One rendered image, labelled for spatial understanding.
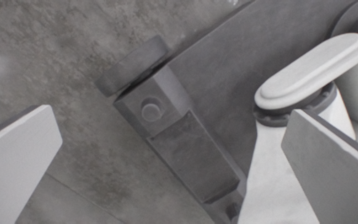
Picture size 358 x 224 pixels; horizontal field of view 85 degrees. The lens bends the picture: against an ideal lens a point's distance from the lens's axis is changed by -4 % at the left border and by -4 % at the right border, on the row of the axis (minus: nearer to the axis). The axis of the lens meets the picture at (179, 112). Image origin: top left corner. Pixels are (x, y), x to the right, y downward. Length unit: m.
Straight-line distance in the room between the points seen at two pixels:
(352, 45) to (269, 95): 0.14
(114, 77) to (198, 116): 0.20
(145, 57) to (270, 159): 0.30
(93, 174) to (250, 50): 0.64
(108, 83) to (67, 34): 0.26
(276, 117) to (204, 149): 0.20
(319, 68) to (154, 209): 0.72
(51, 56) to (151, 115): 0.40
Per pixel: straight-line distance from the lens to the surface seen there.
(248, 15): 0.49
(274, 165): 0.32
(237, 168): 0.57
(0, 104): 0.82
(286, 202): 0.24
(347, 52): 0.41
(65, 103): 0.71
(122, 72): 0.43
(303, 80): 0.38
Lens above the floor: 0.62
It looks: 70 degrees down
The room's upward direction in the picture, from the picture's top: 167 degrees clockwise
